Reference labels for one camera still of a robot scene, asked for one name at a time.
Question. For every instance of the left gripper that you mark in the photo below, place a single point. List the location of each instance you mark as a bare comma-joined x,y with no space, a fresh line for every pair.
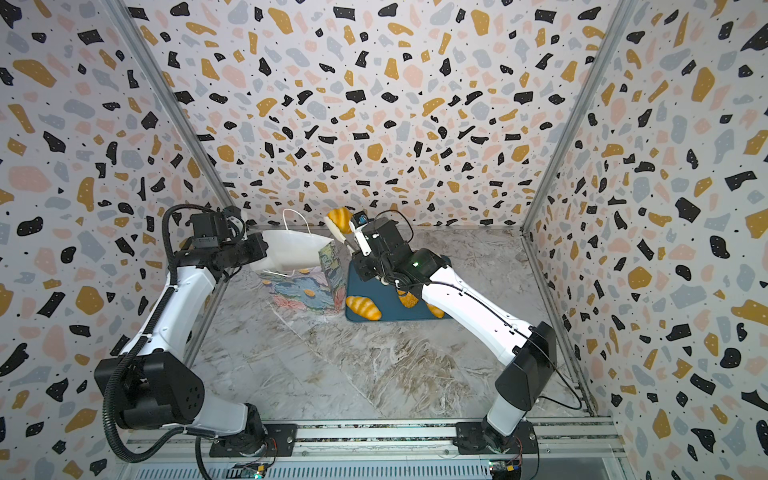
258,244

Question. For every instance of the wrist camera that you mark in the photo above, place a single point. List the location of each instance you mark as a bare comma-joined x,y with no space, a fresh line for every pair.
359,219
217,228

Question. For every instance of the floral paper gift bag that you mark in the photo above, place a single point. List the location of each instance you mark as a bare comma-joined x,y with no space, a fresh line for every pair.
302,270

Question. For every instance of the striped croissant roll left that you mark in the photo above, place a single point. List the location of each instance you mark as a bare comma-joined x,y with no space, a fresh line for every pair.
363,307

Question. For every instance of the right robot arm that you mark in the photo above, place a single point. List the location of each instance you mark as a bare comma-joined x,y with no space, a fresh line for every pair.
528,352

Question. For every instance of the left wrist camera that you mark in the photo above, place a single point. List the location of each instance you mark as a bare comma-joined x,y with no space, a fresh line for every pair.
217,228

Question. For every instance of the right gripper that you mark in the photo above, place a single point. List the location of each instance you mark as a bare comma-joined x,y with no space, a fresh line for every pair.
362,244

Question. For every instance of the large seeded oval loaf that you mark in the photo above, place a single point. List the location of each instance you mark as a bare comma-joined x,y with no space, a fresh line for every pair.
407,299

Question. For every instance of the striped croissant roll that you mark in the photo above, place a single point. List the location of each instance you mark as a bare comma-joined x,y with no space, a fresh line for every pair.
363,307
436,312

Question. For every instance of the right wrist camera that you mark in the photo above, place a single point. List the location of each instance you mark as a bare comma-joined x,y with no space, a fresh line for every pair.
359,219

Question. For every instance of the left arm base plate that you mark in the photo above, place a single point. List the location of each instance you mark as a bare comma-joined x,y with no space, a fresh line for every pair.
272,440

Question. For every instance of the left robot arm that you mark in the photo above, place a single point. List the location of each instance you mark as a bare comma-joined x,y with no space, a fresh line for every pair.
150,394

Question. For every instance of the striped round bun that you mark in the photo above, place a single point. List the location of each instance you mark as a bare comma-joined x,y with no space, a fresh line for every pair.
341,218

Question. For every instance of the teal plastic tray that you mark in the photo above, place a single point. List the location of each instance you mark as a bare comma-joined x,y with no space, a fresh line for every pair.
386,299

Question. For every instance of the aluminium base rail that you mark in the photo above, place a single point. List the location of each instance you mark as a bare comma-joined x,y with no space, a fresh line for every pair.
541,448

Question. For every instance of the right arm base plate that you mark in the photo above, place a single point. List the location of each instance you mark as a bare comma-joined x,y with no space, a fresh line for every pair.
476,438

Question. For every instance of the striped croissant roll right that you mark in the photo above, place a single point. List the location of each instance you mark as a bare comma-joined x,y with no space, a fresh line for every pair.
436,312

